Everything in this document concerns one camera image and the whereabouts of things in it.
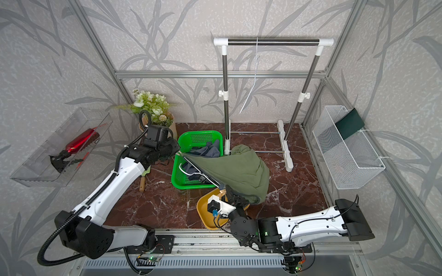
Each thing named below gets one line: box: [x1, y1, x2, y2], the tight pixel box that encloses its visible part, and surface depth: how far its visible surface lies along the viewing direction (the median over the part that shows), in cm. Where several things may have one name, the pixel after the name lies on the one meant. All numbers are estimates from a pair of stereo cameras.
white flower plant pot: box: [115, 88, 176, 129], surface depth 93 cm
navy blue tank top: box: [182, 139, 221, 184], surface depth 91 cm
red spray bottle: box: [48, 128, 101, 174], surface depth 65 cm
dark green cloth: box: [334, 107, 365, 140], surface depth 72 cm
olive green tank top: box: [178, 144, 271, 205], surface depth 91 cm
